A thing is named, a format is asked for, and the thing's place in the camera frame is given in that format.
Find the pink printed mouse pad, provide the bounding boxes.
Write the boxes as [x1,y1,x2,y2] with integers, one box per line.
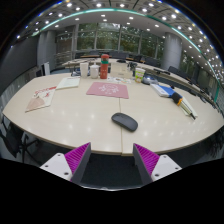
[86,81,130,100]

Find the blue and white book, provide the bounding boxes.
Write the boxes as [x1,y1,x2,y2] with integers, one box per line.
[149,83,177,98]

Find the black computer mouse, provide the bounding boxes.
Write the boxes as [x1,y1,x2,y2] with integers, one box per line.
[110,112,139,132]

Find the grey desk microphone unit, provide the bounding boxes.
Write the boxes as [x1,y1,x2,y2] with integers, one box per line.
[142,75,159,86]

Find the black office chair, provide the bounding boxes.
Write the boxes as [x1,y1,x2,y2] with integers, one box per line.
[0,116,42,164]

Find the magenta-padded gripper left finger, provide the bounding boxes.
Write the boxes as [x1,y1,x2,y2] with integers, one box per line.
[39,142,92,185]

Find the red bottle with green band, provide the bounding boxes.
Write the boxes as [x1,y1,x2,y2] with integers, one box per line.
[99,53,110,80]

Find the white standing appliance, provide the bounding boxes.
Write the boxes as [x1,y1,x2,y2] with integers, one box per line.
[42,62,51,76]

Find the cream cardboard box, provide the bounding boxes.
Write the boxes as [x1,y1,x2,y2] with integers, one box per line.
[109,62,130,79]

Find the stack of white paper cups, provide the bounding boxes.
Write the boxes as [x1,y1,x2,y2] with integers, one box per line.
[79,61,89,79]

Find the white lidded mug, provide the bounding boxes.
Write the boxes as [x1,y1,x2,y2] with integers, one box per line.
[89,64,100,80]

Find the white paper document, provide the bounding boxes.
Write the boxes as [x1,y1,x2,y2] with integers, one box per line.
[55,76,81,90]

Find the colourful sticker sheet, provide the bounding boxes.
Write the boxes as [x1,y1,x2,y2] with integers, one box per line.
[107,76,135,85]

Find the green and white paper cup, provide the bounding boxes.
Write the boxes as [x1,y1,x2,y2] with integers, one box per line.
[134,67,146,84]

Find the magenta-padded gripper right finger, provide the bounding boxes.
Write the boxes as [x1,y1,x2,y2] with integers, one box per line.
[132,143,183,186]

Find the red and white fan brochure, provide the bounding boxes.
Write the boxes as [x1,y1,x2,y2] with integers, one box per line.
[24,85,58,113]

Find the long curved conference desk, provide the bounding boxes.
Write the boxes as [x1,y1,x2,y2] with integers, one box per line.
[61,57,214,101]

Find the ceiling lights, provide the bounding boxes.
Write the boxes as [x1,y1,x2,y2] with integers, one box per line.
[13,1,221,68]

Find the dark office chairs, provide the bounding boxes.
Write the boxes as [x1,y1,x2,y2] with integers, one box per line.
[74,49,214,98]

